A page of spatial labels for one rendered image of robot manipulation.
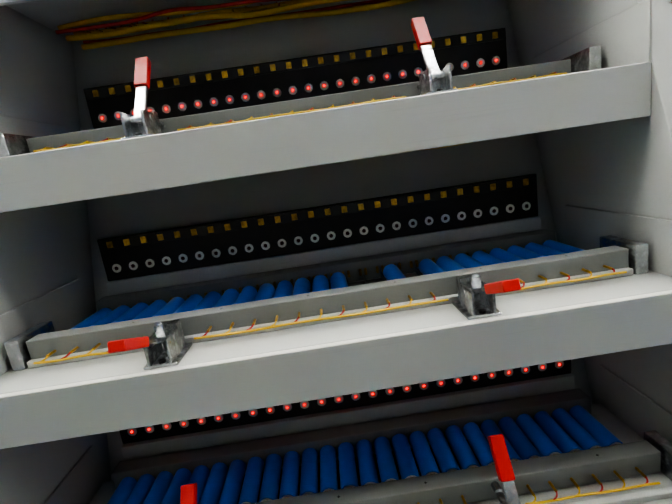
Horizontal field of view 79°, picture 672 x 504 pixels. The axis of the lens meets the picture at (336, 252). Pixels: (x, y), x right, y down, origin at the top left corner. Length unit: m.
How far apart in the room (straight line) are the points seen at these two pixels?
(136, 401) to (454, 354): 0.26
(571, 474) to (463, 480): 0.10
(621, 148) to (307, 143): 0.31
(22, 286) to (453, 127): 0.44
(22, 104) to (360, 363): 0.46
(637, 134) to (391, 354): 0.31
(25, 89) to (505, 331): 0.56
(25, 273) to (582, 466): 0.57
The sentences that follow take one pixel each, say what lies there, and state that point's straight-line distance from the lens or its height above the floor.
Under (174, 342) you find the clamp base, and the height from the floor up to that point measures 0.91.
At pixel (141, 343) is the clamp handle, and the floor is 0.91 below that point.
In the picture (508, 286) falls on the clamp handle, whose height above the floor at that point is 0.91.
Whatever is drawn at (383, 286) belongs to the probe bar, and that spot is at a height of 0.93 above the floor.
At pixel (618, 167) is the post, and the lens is 0.50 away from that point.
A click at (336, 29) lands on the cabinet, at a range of 0.65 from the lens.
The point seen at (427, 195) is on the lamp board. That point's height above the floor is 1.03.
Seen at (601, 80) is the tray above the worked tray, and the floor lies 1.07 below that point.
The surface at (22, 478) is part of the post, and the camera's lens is 0.51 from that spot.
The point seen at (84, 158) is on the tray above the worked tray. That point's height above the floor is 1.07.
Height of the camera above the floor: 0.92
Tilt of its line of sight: 6 degrees up
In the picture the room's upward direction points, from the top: 9 degrees counter-clockwise
